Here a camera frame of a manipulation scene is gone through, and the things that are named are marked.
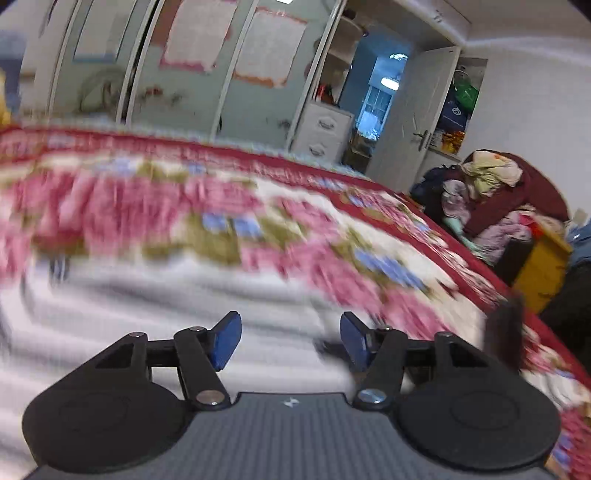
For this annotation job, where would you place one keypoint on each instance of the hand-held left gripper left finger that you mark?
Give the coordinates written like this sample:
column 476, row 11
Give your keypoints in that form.
column 226, row 339

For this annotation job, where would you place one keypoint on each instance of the dark blue jacket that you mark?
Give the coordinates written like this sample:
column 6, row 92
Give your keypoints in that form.
column 581, row 244

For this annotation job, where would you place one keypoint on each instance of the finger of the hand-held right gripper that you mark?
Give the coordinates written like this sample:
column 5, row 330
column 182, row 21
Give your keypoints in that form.
column 505, row 332

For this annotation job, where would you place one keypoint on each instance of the yellow packages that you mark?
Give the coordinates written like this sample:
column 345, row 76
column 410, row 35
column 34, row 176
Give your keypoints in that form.
column 450, row 141

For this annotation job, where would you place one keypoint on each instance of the white door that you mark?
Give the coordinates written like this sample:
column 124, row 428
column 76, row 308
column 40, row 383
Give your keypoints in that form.
column 411, row 115

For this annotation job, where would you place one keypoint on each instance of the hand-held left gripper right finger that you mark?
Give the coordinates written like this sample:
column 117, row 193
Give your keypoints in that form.
column 355, row 341

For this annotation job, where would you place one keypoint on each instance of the cream cloth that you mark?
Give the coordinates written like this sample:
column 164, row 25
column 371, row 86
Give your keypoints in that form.
column 491, row 170

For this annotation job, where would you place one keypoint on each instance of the white drawer cabinet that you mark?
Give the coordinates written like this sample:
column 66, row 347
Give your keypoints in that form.
column 323, row 134

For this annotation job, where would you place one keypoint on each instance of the green bag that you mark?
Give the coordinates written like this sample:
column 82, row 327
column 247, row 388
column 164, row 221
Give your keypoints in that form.
column 466, row 92

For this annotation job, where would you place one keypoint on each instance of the floral garment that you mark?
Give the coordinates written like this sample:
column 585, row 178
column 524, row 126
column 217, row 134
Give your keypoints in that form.
column 457, row 203

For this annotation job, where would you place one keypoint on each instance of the blue bag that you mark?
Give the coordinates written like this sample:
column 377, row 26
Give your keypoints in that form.
column 452, row 115

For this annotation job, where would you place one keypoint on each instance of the pink padded jacket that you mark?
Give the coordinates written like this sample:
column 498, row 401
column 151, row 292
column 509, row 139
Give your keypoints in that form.
column 503, row 235

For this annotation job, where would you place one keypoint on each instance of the pink-bordered poster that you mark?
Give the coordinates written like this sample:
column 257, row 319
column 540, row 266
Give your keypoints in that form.
column 196, row 34

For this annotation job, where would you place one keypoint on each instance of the wardrobe with sliding doors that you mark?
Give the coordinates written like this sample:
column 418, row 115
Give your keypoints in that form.
column 147, row 101

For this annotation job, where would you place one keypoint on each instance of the black pants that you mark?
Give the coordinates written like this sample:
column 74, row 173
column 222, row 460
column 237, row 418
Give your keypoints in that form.
column 570, row 309

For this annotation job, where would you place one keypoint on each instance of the orange-bordered poster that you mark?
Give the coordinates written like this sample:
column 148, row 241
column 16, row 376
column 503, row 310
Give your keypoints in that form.
column 270, row 46

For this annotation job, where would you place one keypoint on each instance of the black garment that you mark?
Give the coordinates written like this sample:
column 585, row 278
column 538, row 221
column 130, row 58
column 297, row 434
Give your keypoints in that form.
column 434, row 189

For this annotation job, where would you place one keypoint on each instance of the striped white sweater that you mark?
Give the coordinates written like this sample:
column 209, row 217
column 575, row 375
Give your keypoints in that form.
column 138, row 314

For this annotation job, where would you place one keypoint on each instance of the red floral blanket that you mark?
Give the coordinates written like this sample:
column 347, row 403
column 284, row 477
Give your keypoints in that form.
column 138, row 207

